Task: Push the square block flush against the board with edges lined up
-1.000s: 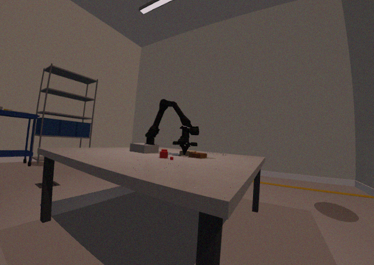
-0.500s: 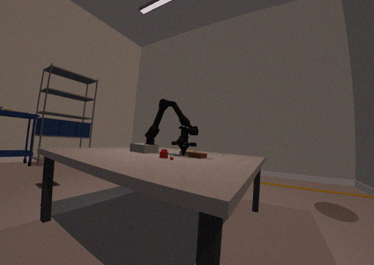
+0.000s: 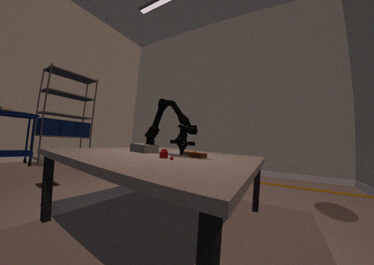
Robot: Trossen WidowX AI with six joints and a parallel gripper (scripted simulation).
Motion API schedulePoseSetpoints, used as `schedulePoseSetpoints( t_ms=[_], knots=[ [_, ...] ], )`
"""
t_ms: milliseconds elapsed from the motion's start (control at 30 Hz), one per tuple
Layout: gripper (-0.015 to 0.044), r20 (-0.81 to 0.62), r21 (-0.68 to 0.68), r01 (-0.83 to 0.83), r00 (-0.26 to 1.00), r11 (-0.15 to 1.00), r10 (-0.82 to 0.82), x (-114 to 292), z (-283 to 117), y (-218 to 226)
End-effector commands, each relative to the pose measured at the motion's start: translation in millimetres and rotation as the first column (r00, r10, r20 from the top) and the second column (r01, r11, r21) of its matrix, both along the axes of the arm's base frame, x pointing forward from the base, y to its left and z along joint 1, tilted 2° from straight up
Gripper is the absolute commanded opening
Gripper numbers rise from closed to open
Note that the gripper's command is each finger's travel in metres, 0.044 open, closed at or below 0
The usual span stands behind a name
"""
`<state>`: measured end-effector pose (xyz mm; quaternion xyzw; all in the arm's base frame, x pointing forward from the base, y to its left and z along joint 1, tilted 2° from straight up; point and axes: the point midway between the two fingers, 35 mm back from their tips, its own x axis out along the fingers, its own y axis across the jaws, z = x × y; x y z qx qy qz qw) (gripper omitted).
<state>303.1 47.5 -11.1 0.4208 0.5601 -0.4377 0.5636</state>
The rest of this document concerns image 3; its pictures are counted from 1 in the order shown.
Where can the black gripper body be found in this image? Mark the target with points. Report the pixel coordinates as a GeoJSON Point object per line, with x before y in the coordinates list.
{"type": "Point", "coordinates": [184, 143]}

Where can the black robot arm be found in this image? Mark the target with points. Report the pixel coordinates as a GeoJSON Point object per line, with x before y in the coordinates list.
{"type": "Point", "coordinates": [153, 129]}

